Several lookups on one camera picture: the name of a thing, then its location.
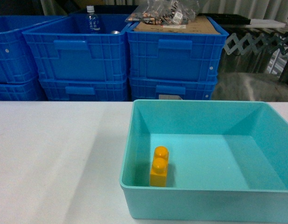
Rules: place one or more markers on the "brown cardboard sheet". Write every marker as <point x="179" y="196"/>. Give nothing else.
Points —
<point x="176" y="26"/>

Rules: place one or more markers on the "blue crate upper right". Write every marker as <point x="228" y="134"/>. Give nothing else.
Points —
<point x="190" y="54"/>

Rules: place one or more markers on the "blue crate lower left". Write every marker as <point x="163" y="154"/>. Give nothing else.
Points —
<point x="27" y="91"/>

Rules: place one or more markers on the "blue crate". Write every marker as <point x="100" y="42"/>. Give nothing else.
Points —
<point x="17" y="64"/>
<point x="142" y="88"/>
<point x="27" y="91"/>
<point x="64" y="50"/>
<point x="69" y="90"/>
<point x="190" y="54"/>

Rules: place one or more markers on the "blue crate upper left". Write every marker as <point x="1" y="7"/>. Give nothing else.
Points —
<point x="17" y="64"/>

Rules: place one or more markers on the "blue crate lower middle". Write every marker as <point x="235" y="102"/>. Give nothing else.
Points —
<point x="69" y="90"/>

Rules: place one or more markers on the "clear bag of items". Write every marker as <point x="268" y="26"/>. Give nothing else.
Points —
<point x="165" y="12"/>

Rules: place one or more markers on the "grey scissor lattice rack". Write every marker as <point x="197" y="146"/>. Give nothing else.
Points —
<point x="243" y="41"/>

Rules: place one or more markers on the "blue crate upper middle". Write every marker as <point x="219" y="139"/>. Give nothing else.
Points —
<point x="64" y="50"/>

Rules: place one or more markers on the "silver can top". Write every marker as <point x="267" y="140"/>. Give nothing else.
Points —
<point x="115" y="32"/>

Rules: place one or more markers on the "teal plastic box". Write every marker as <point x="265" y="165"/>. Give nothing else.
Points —
<point x="228" y="161"/>

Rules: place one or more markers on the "clear water bottle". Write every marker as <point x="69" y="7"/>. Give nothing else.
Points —
<point x="92" y="21"/>

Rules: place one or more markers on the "yellow two-stud block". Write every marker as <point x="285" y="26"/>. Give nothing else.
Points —
<point x="159" y="167"/>

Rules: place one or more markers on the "blue crate lower right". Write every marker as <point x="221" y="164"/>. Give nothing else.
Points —
<point x="142" y="88"/>

